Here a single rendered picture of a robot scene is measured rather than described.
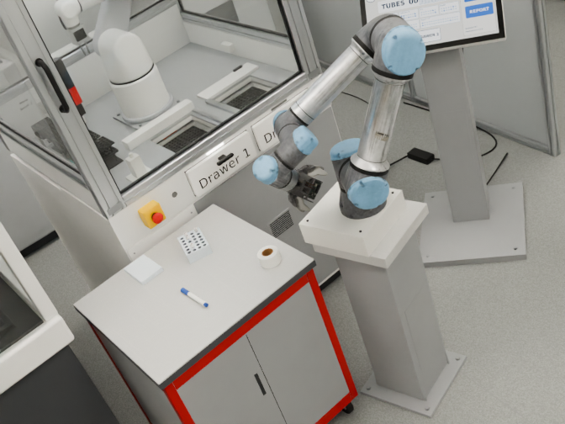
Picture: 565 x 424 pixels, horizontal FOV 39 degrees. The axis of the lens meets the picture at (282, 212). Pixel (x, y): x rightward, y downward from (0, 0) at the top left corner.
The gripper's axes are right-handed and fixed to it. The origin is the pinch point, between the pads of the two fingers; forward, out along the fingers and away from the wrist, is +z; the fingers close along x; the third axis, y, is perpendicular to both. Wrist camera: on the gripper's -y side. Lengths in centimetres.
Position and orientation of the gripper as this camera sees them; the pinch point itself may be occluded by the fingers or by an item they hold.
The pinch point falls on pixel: (311, 189)
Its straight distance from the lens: 253.3
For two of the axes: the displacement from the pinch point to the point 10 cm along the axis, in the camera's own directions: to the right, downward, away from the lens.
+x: 4.2, -9.1, -0.5
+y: 7.8, 3.9, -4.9
